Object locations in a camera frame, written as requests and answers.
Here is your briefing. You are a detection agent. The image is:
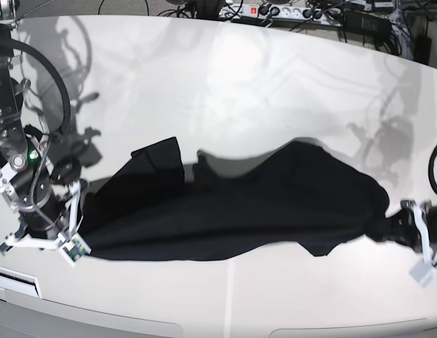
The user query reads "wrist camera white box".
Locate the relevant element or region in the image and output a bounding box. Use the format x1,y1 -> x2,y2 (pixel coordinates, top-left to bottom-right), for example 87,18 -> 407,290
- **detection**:
59,233 -> 91,267
410,260 -> 436,287

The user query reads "black t-shirt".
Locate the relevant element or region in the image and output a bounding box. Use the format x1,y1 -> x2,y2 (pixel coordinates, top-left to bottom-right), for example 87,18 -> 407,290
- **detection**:
79,137 -> 389,261

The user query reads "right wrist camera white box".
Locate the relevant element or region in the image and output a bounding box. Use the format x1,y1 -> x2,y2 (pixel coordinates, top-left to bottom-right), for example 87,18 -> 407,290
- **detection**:
59,233 -> 91,267

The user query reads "black power brick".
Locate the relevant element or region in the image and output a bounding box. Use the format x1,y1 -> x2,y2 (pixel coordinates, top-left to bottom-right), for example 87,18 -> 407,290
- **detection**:
344,11 -> 392,38

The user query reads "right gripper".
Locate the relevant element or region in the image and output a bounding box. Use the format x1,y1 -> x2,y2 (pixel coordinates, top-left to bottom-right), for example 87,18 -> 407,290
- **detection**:
0,180 -> 83,254

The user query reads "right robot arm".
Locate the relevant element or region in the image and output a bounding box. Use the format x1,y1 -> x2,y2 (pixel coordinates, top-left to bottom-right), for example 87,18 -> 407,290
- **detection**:
0,1 -> 91,264

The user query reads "white panel at table edge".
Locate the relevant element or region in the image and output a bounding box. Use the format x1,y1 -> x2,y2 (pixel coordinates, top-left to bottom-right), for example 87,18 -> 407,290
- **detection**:
0,267 -> 42,299

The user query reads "white power strip red switch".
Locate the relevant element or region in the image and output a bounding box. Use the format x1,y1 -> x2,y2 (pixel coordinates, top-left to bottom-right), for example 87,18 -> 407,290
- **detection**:
218,2 -> 343,27

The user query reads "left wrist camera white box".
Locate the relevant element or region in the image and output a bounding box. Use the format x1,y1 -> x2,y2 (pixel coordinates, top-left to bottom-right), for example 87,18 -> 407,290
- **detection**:
410,260 -> 436,287

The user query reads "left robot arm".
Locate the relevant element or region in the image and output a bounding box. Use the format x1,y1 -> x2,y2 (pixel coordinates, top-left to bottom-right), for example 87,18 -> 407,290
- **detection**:
388,144 -> 437,268

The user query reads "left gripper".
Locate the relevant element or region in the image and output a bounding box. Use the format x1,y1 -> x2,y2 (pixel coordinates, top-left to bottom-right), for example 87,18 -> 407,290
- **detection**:
384,199 -> 435,264

